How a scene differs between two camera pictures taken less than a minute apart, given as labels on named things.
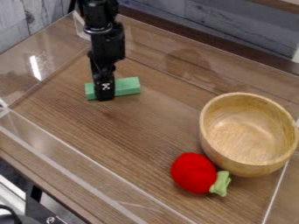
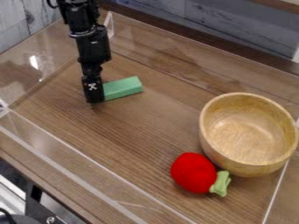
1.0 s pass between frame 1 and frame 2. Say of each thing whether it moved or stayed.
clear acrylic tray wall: stayed
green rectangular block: stayed
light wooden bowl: stayed
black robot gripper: moved
